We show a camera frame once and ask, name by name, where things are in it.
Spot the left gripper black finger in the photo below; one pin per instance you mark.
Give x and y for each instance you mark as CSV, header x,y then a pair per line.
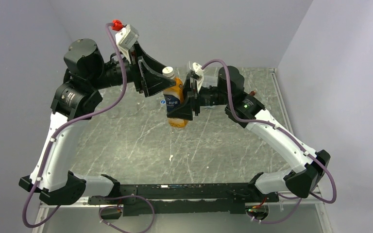
x,y
148,64
151,80

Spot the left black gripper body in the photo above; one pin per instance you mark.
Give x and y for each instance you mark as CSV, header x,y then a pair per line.
x,y
132,72

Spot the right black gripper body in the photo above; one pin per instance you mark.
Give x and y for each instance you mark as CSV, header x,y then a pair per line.
x,y
209,96

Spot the orange juice bottle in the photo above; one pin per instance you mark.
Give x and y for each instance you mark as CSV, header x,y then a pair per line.
x,y
175,96

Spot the white bottle cap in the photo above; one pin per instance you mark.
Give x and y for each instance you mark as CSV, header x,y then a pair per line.
x,y
168,72

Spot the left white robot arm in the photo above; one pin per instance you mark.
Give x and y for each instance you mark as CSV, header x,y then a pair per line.
x,y
73,106

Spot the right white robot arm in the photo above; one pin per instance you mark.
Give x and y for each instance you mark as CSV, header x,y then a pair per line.
x,y
306,164

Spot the clear plastic screw box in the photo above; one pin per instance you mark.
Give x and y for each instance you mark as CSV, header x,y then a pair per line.
x,y
210,81

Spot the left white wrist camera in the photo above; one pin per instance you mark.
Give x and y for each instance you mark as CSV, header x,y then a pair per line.
x,y
125,37

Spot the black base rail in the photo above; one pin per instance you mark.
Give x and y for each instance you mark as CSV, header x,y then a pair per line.
x,y
139,199

